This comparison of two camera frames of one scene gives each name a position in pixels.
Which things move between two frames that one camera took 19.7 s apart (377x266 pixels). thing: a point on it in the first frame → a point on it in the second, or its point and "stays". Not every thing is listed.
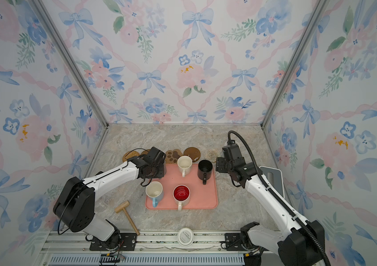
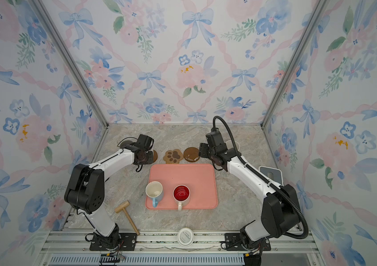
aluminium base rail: [162, 247] stays
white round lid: [186, 236] stays
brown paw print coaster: [172, 156] stays
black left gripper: [162, 171] → [151, 160]
